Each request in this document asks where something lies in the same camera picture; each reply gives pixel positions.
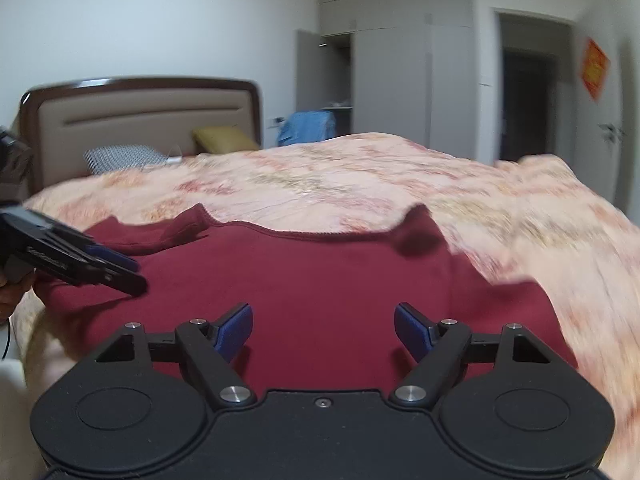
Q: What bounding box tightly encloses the grey door frame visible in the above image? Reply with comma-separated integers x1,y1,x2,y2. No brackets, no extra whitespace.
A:
492,7,586,163

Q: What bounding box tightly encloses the dark red sweater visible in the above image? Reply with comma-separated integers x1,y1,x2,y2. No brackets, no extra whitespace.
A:
32,203,579,396

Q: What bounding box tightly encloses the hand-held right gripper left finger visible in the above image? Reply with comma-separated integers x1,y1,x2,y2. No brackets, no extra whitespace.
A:
94,303,257,407

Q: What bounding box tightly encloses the white room door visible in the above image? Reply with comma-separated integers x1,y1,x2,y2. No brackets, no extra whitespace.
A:
570,0,640,218

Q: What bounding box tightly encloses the person's left hand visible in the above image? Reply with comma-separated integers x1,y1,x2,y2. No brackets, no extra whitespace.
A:
0,275,35,324

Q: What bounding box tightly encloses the blue cloth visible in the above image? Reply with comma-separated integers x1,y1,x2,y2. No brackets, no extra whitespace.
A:
277,111,337,147

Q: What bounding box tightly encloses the open grey wardrobe door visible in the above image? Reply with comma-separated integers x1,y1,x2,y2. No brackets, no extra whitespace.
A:
295,29,333,126

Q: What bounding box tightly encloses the floral quilt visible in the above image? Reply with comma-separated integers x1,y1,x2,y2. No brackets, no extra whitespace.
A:
10,132,640,456

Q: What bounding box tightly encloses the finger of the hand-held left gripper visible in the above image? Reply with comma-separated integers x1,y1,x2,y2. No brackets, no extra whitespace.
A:
82,240,141,271
65,255,149,297

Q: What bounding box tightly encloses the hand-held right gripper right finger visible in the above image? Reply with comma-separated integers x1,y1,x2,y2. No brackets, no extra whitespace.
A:
389,303,551,407

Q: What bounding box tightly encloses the black door handle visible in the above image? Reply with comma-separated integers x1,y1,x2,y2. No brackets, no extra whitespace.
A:
597,122,627,144

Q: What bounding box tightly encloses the grey wardrobe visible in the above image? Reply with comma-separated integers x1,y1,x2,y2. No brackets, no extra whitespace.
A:
295,0,476,161

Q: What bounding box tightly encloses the olive pillow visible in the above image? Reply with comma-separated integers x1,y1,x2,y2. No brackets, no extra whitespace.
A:
192,126,261,155

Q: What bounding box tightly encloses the red diamond wall decoration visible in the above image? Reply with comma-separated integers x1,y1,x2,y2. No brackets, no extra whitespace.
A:
580,37,612,102

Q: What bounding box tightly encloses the padded bed headboard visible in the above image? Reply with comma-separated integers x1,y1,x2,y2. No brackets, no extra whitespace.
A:
19,76,264,196

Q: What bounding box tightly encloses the houndstooth pillow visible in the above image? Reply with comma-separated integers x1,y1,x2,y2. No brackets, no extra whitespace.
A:
83,145,170,176

